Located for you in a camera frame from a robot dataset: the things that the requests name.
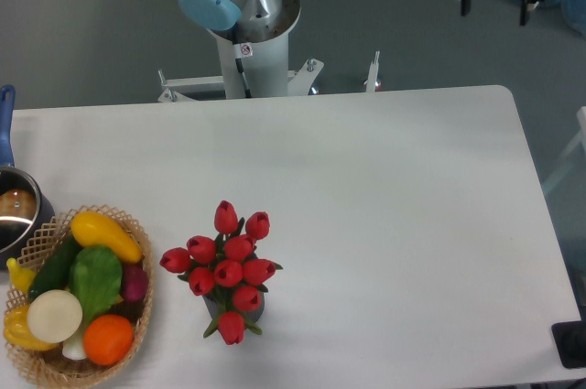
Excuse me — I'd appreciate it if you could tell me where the yellow bell pepper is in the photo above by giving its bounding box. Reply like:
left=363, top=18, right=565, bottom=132
left=4, top=305, right=59, bottom=351

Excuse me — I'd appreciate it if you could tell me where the purple red onion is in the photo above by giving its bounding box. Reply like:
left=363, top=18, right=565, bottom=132
left=120, top=264, right=148, bottom=302

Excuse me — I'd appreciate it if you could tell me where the yellow squash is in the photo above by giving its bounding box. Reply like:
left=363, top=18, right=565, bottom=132
left=71, top=211, right=143, bottom=264

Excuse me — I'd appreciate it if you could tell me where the dark grey vase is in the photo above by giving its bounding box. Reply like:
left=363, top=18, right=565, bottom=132
left=203, top=286, right=265, bottom=326

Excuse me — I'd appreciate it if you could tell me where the red tulip bouquet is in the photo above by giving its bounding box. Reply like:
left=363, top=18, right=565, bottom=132
left=159, top=200, right=282, bottom=345

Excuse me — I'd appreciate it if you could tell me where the green lettuce leaf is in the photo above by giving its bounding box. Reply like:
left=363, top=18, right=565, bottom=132
left=62, top=245, right=123, bottom=361

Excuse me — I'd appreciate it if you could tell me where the orange fruit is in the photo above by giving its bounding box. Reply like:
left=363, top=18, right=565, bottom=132
left=83, top=315, right=134, bottom=366

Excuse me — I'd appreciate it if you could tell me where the black device at table edge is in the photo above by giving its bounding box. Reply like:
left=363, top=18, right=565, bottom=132
left=551, top=321, right=585, bottom=369

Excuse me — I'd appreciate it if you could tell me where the white frame at right edge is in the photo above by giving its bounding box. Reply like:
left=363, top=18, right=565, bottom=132
left=541, top=106, right=585, bottom=196

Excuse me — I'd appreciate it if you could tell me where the blue handled saucepan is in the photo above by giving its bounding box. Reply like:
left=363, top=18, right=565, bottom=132
left=1, top=84, right=54, bottom=272

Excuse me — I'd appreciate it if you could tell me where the yellow banana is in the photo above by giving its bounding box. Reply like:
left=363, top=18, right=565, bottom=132
left=6, top=258, right=37, bottom=295

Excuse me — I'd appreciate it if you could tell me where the woven wicker basket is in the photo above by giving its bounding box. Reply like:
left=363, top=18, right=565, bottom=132
left=1, top=205, right=154, bottom=388

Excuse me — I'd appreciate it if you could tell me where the white round onion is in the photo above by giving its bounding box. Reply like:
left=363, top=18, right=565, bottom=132
left=27, top=289, right=82, bottom=343

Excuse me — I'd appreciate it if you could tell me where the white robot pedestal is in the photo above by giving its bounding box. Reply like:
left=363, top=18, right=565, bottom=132
left=157, top=27, right=382, bottom=104

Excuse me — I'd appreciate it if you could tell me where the dark green cucumber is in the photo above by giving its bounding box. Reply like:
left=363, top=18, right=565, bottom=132
left=27, top=235, right=82, bottom=302

